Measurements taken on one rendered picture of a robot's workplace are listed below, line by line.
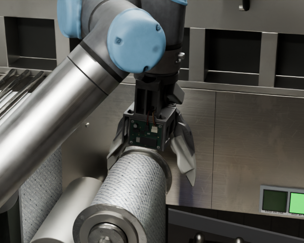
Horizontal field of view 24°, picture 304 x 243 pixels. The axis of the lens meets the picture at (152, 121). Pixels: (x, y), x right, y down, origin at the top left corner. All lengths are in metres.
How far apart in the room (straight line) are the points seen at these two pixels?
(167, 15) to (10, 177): 0.33
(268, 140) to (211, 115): 0.14
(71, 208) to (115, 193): 0.14
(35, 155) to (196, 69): 0.69
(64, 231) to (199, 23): 0.51
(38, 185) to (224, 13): 0.53
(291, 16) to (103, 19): 0.64
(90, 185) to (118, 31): 0.76
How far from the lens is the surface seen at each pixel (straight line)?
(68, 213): 1.48
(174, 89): 1.13
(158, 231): 1.52
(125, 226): 1.33
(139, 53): 0.88
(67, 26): 1.01
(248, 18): 1.48
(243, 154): 1.59
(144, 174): 1.47
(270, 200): 1.63
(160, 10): 1.04
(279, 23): 1.48
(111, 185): 1.42
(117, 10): 0.91
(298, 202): 1.63
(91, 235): 1.35
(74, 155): 1.69
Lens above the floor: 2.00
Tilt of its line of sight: 24 degrees down
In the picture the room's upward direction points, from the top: straight up
